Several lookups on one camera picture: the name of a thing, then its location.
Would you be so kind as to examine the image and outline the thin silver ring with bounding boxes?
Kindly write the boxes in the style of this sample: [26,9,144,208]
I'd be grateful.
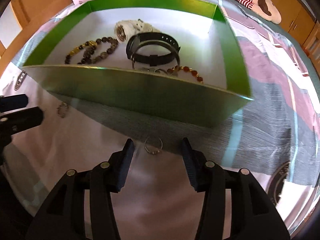
[144,135,164,156]

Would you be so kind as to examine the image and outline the small silver chain bracelet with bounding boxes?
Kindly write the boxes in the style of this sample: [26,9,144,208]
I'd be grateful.
[56,101,70,119]

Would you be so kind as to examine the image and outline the gold pixiu black bead bracelet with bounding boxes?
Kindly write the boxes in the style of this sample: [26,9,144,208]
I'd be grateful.
[64,40,98,65]

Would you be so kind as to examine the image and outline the silver keychain pendant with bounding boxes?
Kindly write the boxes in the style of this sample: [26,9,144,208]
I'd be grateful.
[153,68,178,76]

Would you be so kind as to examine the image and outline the silver bangle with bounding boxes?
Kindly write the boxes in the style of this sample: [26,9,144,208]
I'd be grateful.
[131,54,180,74]

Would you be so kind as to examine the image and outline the wooden bed headboard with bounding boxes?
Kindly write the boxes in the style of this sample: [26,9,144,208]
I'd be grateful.
[1,0,72,73]

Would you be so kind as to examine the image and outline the green cardboard box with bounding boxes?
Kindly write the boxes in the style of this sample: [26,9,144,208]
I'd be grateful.
[23,0,252,127]

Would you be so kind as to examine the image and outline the white chunky wristwatch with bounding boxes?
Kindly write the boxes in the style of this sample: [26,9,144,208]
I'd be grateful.
[114,19,160,43]

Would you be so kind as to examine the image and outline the brown wooden bead bracelet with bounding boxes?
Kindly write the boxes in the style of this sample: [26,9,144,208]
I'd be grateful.
[77,36,120,65]

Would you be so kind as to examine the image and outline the red amber bead bracelet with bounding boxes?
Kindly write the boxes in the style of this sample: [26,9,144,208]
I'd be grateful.
[166,65,204,84]

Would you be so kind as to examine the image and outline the black strap wristwatch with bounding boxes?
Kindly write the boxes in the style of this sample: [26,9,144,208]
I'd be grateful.
[126,32,180,68]

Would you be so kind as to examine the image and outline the wooden wall cabinets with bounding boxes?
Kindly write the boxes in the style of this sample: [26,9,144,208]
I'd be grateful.
[235,0,320,68]

